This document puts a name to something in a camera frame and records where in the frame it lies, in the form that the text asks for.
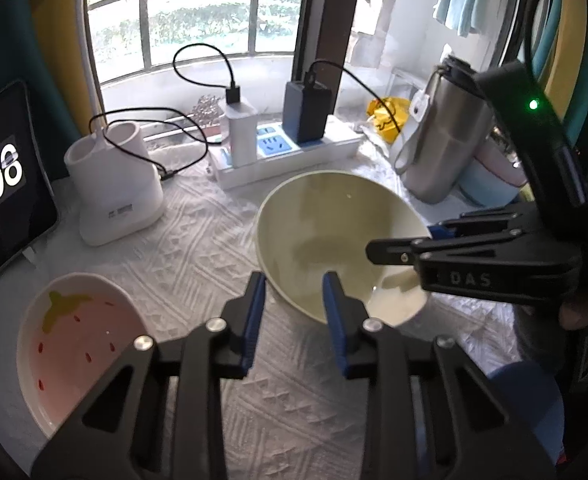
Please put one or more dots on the dark window post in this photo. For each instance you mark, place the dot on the dark window post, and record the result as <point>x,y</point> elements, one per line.
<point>324,10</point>

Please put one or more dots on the yellow curtain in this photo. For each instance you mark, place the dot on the yellow curtain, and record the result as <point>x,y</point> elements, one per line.
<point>573,35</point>
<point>59,35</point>

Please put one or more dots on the white charger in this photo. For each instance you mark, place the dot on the white charger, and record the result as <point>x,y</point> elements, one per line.
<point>241,135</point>

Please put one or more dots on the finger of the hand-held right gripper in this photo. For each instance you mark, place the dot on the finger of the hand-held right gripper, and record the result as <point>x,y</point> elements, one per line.
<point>388,251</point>
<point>438,231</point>

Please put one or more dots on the light blue bowl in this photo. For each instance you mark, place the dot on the light blue bowl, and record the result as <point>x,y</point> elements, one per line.
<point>488,190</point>

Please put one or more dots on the strawberry pattern white bowl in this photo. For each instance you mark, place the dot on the strawberry pattern white bowl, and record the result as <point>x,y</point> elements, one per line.
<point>79,340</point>

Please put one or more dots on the white power strip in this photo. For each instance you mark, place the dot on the white power strip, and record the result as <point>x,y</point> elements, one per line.
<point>274,147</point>

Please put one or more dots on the stainless steel flask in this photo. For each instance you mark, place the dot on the stainless steel flask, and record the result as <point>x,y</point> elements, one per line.
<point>448,135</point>

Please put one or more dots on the cream bowl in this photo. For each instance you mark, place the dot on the cream bowl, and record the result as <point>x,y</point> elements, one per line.
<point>314,230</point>

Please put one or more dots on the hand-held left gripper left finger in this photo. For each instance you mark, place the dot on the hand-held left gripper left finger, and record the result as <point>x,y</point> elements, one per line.
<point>254,330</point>

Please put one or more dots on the balcony railing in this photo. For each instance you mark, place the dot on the balcony railing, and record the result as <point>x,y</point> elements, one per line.
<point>144,30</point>

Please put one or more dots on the white textured tablecloth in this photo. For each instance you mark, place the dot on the white textured tablecloth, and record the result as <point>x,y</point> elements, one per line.
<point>199,260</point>

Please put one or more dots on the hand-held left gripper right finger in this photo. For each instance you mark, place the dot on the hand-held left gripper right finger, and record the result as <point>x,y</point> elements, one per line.
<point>335,330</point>

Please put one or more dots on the person's right hand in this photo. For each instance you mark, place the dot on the person's right hand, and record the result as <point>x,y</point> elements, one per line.
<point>583,315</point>

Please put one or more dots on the yellow plastic bag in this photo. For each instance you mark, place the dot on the yellow plastic bag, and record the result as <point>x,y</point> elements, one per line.
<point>388,115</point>

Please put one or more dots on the tablet with clock display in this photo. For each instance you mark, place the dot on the tablet with clock display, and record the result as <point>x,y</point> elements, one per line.
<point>4,185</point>

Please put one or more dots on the white double cup holder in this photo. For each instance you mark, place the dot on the white double cup holder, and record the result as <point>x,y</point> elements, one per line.
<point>119,195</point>

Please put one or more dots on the small potted plant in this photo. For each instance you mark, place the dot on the small potted plant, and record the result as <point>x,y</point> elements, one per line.
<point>206,110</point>

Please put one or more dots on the pink bowl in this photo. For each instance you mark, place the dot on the pink bowl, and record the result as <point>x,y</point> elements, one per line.
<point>498,160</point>

